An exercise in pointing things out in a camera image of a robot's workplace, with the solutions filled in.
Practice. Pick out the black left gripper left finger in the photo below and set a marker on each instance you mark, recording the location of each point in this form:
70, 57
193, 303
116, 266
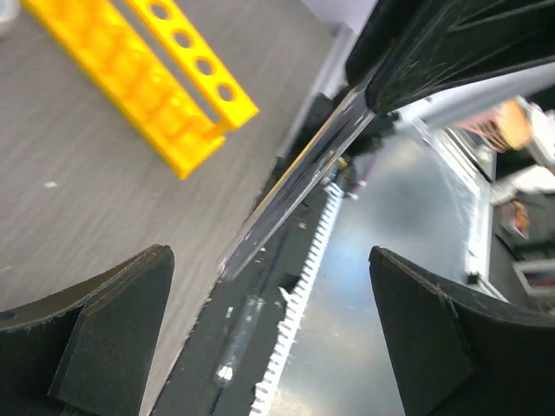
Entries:
88, 349

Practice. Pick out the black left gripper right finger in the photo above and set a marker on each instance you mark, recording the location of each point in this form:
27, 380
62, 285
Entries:
456, 351

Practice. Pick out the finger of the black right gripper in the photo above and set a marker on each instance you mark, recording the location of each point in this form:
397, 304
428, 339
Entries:
408, 50

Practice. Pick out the yellow test tube rack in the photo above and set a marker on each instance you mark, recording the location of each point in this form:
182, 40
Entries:
121, 64

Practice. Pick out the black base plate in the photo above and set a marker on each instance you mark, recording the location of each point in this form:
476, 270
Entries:
228, 351

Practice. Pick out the white slotted cable duct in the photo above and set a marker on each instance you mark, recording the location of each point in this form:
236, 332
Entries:
296, 303

